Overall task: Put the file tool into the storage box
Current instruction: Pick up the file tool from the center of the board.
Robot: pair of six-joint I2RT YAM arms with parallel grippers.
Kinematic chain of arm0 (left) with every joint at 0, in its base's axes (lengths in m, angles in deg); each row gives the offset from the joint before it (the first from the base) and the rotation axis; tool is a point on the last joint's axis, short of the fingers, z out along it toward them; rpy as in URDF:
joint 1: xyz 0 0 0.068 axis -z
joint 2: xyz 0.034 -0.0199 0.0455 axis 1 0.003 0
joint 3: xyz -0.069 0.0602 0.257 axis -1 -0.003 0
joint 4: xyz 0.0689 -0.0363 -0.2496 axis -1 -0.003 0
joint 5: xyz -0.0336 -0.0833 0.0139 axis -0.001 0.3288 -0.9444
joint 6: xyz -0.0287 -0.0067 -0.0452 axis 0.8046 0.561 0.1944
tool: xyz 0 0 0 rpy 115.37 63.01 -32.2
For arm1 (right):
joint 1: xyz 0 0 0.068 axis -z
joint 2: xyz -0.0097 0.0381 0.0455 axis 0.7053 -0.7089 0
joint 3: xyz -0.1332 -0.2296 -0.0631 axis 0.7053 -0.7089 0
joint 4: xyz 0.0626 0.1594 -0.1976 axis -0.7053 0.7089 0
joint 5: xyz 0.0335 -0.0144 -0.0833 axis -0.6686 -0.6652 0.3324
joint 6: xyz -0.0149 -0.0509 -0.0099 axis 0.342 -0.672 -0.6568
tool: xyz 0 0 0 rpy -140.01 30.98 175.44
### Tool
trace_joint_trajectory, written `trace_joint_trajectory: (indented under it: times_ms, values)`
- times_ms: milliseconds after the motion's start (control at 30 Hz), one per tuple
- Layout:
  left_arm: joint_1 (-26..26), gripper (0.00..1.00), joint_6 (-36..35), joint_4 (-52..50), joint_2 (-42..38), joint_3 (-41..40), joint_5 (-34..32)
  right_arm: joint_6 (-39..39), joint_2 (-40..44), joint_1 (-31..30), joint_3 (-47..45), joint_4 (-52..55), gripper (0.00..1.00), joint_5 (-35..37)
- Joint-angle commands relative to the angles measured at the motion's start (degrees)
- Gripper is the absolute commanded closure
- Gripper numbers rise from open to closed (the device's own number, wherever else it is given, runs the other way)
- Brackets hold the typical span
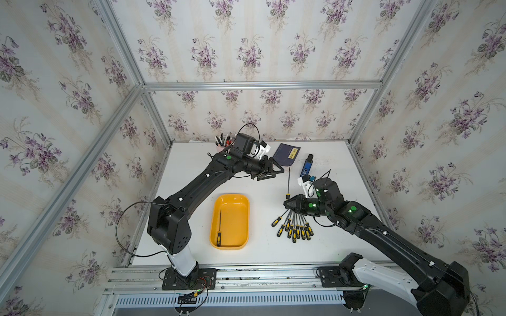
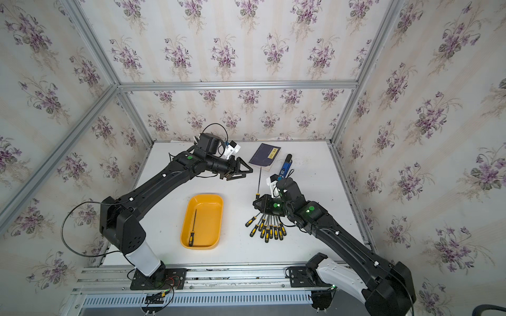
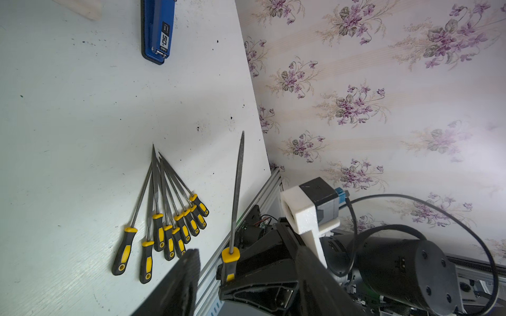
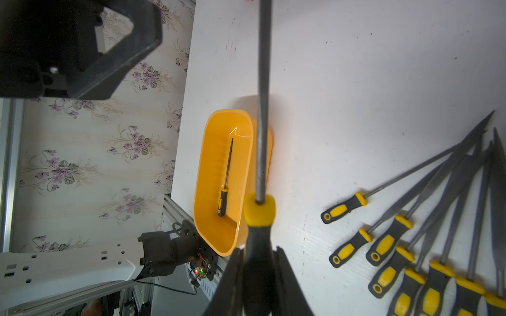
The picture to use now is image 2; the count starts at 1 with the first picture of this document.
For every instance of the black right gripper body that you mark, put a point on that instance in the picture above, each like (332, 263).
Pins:
(273, 206)

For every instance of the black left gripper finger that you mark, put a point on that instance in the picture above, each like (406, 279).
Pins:
(241, 166)
(237, 175)

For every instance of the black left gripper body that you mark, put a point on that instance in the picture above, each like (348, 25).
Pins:
(223, 167)

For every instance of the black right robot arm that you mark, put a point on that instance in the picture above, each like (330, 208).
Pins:
(384, 288)

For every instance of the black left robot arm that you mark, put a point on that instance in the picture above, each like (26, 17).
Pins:
(120, 218)

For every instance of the yellow plastic storage tray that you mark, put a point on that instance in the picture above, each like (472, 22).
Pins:
(208, 221)

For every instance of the dark blue notebook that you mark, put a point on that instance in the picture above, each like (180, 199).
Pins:
(265, 155)

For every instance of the blue black handheld device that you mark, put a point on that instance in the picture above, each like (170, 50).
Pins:
(286, 167)

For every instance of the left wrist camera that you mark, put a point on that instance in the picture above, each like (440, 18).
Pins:
(213, 145)

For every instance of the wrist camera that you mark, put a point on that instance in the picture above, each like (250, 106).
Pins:
(272, 184)
(213, 145)

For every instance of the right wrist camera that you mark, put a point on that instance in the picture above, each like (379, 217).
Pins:
(272, 184)

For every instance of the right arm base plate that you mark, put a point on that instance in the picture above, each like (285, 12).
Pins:
(308, 276)

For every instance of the aluminium front rail frame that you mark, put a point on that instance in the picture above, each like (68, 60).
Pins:
(210, 286)

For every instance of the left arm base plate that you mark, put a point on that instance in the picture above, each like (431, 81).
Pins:
(162, 279)

